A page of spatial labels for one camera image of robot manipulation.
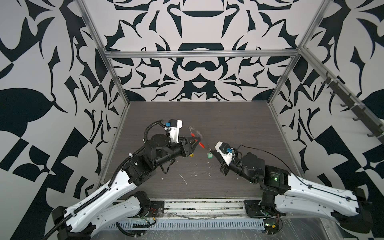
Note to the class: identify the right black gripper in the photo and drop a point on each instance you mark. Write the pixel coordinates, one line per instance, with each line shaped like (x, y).
(225, 168)

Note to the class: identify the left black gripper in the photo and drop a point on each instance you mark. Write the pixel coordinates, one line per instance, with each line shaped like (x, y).
(186, 148)

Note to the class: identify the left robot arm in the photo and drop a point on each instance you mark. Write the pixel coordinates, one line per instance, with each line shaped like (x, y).
(131, 173)

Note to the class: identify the small electronics board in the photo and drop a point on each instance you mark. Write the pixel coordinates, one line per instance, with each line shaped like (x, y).
(273, 226)

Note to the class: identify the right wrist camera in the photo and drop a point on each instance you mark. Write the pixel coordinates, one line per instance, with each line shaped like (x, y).
(226, 151)

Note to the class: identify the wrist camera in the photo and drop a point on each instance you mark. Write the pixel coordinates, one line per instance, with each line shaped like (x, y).
(173, 128)
(226, 151)

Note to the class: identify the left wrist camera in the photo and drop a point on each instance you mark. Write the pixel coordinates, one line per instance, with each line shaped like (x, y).
(173, 128)

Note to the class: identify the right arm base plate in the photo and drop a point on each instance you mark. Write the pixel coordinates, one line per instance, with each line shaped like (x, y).
(255, 208)

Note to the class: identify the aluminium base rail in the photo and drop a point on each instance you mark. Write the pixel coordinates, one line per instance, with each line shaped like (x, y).
(204, 207)

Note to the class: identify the white cable duct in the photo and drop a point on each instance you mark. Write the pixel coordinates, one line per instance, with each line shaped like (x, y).
(200, 224)

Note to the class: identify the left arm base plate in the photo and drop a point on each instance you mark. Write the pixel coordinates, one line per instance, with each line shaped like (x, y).
(156, 209)

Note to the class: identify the black wall hook rack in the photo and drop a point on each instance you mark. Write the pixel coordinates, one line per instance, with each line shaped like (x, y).
(351, 102)

